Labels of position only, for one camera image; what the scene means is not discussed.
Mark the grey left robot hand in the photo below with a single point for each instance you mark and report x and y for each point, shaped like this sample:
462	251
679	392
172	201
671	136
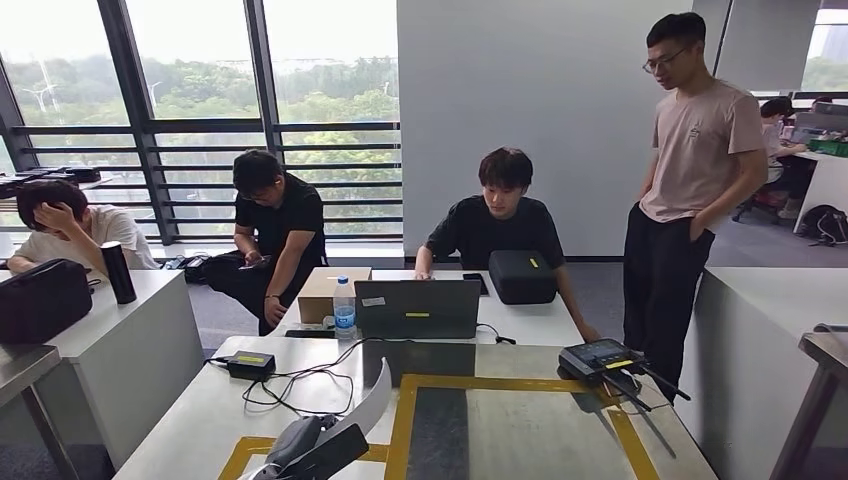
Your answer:
291	440

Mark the white curved plastic part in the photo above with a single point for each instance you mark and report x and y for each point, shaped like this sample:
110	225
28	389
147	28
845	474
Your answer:
378	394

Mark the steel workbench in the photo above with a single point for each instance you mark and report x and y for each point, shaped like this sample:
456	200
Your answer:
825	351
26	368
199	411

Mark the black power adapter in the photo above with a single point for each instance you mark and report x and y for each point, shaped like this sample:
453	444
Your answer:
252	368

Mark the clear water bottle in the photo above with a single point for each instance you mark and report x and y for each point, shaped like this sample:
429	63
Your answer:
344	314

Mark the cardboard box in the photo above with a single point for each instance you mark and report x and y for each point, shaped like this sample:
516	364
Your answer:
318	298

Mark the white table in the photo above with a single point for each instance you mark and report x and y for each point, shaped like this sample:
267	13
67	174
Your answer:
742	344
146	344
530	321

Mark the black phone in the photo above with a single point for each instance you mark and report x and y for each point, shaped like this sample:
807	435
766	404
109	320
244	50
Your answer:
255	263

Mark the grey laptop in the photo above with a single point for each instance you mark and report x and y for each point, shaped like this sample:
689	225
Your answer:
417	298

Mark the person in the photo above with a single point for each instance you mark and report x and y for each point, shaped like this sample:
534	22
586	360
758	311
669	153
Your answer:
696	146
285	218
772	132
126	245
477	232

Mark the black thermos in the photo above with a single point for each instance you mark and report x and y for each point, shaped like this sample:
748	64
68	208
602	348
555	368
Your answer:
119	275

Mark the black bag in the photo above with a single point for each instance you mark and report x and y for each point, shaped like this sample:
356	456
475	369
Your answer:
40	305

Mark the black remote controller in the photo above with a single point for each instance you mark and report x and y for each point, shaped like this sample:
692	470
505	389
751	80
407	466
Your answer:
596	358

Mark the black backpack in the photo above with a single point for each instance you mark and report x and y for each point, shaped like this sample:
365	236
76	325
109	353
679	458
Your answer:
821	226

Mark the white desk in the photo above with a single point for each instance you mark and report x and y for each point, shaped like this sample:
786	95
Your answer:
821	185

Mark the green plastic crate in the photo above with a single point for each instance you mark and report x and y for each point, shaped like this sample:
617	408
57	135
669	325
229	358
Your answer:
828	148

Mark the grey monitor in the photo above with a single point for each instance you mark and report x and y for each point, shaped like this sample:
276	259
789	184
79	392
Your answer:
821	122

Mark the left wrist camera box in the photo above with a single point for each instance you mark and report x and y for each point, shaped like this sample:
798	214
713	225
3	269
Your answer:
331	454

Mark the yellow tape frame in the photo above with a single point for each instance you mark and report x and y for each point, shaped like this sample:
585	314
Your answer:
399	430

